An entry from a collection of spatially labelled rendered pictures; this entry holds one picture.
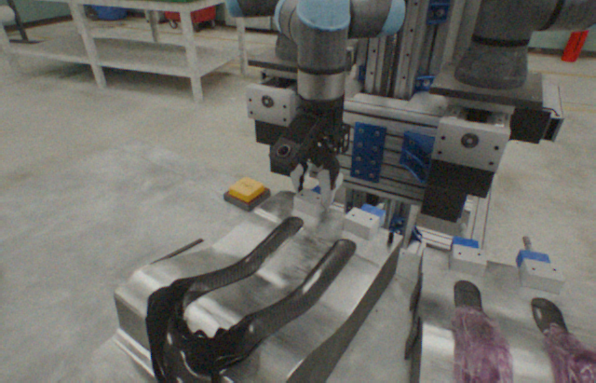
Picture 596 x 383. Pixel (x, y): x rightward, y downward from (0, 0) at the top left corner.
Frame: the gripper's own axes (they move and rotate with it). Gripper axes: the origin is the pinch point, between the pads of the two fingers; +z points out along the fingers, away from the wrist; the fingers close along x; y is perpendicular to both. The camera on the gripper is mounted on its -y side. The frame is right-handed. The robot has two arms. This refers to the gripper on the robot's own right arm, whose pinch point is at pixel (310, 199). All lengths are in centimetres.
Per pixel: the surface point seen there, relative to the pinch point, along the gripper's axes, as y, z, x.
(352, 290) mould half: -12.9, 2.3, -16.0
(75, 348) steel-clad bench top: -39.9, 10.8, 15.9
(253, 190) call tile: 3.6, 7.0, 18.0
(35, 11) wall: 256, 66, 701
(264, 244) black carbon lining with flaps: -12.6, 2.6, 1.1
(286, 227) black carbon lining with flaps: -7.0, 2.4, 0.7
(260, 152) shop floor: 134, 90, 131
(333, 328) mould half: -20.6, 1.6, -17.3
